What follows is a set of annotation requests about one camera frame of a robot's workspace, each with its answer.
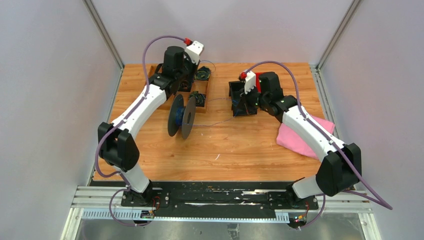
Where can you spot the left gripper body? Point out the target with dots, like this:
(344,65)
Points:
(189,70)

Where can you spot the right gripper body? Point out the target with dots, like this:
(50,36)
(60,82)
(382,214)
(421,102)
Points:
(251,100)

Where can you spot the grey filament spool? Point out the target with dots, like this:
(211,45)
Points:
(181,116)

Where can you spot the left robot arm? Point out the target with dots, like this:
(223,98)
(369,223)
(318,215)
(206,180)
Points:
(117,140)

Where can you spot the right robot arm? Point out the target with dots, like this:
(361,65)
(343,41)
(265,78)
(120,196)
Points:
(341,163)

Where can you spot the black plastic bin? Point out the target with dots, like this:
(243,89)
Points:
(236,96)

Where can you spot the rolled green tie top right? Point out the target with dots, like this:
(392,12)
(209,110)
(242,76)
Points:
(202,74)

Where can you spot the rolled dark tie middle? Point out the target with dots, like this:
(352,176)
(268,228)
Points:
(185,85)

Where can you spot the red plastic bin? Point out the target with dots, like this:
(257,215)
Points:
(258,81)

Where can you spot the wooden compartment tray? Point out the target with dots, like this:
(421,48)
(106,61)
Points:
(202,87)

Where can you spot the rolled patterned tie bottom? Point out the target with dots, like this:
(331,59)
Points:
(200,98)

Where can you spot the pink cloth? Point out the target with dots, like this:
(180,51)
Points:
(290,140)

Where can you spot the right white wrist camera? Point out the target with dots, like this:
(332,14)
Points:
(249,79)

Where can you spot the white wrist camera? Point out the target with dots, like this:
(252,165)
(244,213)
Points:
(249,79)
(194,50)

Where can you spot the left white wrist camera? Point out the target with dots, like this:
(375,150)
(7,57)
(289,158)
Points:
(194,50)

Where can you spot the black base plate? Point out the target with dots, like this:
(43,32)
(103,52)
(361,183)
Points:
(221,200)

